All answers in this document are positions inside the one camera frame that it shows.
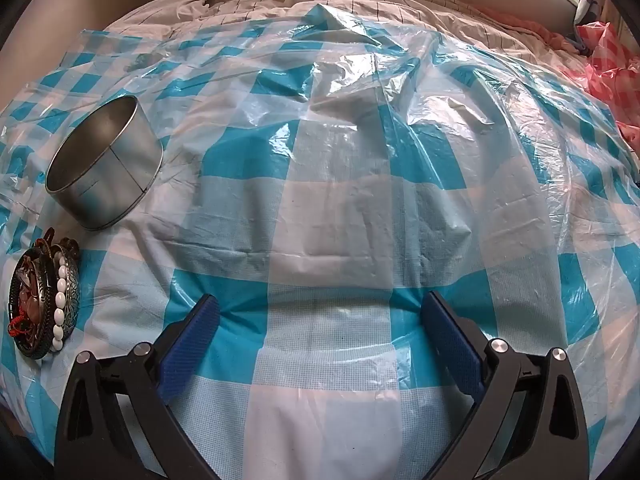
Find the dark red bead bracelet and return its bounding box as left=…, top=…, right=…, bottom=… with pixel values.
left=32, top=227, right=78, bottom=261

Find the pink checked plastic sheet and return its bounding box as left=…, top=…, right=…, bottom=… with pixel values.
left=560, top=20, right=640, bottom=161

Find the pink blanket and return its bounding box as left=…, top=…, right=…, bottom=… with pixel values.
left=470, top=5, right=591, bottom=56

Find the round metal tin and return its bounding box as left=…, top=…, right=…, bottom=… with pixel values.
left=45, top=95, right=165, bottom=232

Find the blue checked plastic sheet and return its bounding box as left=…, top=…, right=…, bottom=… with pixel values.
left=0, top=2, right=640, bottom=480

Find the brown cord pendant necklace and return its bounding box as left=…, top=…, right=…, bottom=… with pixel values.
left=17, top=260, right=52, bottom=326

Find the white bead bracelet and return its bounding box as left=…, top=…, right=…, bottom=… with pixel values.
left=51, top=255, right=69, bottom=352

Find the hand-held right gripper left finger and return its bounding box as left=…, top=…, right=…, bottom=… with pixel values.
left=54, top=294, right=221, bottom=480

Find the red cord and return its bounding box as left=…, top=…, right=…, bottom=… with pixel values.
left=6, top=310, right=32, bottom=349

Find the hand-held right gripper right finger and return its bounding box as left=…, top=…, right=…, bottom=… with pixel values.
left=421, top=290, right=590, bottom=480

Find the striped white bed sheet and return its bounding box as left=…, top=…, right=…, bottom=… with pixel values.
left=102, top=0, right=566, bottom=61

